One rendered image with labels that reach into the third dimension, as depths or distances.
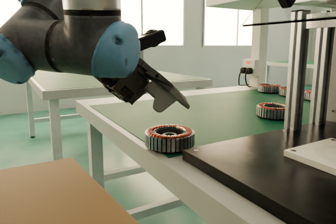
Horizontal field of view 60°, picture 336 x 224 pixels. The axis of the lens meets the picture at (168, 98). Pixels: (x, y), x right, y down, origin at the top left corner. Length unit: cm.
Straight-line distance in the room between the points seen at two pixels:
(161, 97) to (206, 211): 22
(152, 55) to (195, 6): 129
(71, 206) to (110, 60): 17
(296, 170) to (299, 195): 9
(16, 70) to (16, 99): 436
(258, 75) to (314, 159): 109
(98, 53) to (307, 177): 37
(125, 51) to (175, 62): 519
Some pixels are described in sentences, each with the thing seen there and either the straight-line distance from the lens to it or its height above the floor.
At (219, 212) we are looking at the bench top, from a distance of 46.
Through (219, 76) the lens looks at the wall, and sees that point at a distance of 620.
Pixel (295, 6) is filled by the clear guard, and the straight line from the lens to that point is 49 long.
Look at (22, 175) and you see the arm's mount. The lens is 39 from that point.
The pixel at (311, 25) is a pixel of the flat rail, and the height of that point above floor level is 102.
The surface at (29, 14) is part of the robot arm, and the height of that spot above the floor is 102.
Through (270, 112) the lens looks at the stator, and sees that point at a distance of 95.
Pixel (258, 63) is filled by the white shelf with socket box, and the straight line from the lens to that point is 162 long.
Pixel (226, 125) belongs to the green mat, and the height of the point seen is 75.
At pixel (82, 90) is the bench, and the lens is 166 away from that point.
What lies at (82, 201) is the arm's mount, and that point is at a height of 82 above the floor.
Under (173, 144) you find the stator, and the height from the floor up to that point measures 77.
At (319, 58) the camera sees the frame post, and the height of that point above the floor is 94.
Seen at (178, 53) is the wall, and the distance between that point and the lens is 558.
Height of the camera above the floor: 97
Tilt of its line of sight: 10 degrees down
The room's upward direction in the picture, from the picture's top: straight up
